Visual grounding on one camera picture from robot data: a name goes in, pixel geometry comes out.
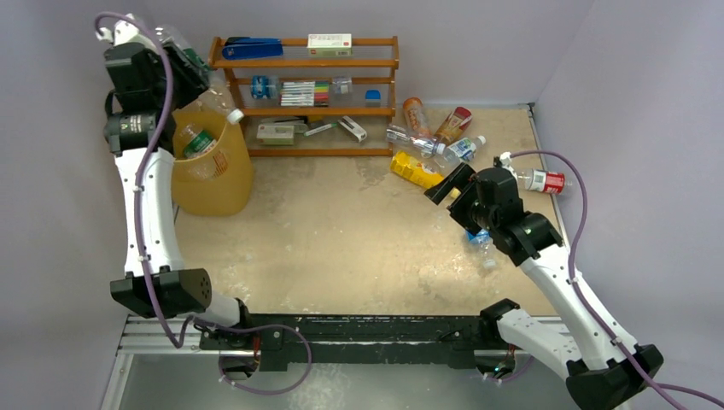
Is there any dark green label bottle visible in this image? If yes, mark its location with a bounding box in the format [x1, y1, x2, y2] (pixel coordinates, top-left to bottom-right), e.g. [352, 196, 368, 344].
[155, 25, 244, 124]

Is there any green white label bottle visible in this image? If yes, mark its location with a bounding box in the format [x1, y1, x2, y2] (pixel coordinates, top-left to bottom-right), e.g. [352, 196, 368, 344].
[178, 123, 217, 159]

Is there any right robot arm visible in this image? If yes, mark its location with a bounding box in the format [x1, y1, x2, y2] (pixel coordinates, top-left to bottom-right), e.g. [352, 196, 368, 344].
[424, 163, 663, 409]

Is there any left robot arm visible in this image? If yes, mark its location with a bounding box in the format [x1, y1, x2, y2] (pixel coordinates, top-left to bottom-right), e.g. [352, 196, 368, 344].
[103, 42, 254, 349]

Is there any yellow plastic bin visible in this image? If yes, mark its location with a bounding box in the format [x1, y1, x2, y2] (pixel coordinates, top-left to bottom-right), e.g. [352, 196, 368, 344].
[171, 110, 254, 217]

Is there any blue green label white-cap bottle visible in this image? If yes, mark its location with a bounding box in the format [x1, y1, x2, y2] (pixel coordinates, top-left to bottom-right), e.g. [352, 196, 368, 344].
[440, 135, 487, 169]

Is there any blue label clear bottle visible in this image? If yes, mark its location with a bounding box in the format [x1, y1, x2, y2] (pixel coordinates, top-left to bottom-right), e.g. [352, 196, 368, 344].
[466, 229, 497, 270]

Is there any clear bottle white logo cap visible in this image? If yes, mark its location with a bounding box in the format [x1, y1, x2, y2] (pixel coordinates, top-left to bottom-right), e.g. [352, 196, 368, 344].
[386, 124, 446, 158]

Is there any red gold label bottle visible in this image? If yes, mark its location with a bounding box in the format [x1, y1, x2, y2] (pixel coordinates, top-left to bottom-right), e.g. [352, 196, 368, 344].
[434, 107, 473, 145]

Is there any yellow juice bottle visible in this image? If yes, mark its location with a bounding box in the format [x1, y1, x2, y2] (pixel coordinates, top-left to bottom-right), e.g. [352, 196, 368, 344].
[389, 150, 462, 190]

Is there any orange label bottle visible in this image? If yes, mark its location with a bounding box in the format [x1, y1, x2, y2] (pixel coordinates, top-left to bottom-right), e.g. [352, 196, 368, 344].
[403, 97, 432, 138]

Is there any blue stapler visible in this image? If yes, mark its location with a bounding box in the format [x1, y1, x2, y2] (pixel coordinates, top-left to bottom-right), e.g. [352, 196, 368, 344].
[221, 37, 283, 61]

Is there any white stapler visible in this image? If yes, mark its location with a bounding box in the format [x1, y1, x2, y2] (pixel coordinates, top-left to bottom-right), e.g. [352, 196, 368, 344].
[338, 115, 367, 144]

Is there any blue eraser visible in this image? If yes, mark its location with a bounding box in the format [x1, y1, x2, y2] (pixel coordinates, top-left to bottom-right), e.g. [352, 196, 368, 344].
[365, 89, 382, 108]

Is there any blue tape dispenser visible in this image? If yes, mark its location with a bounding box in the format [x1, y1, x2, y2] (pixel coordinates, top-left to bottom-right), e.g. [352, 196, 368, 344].
[249, 75, 280, 100]

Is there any wooden shelf rack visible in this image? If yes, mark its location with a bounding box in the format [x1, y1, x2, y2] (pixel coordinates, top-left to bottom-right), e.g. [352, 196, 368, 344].
[207, 36, 400, 123]

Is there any marker pen set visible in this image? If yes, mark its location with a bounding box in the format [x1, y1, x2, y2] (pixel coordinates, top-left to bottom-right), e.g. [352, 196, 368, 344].
[280, 80, 330, 107]

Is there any white red box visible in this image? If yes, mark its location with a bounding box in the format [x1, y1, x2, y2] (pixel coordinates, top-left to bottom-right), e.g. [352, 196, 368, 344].
[307, 33, 353, 58]

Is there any red label bottle by wall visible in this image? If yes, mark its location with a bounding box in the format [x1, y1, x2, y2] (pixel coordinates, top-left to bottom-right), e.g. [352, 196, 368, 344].
[517, 168, 574, 195]

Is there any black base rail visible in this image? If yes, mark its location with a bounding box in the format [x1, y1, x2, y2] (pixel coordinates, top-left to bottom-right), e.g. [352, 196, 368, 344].
[194, 313, 521, 377]

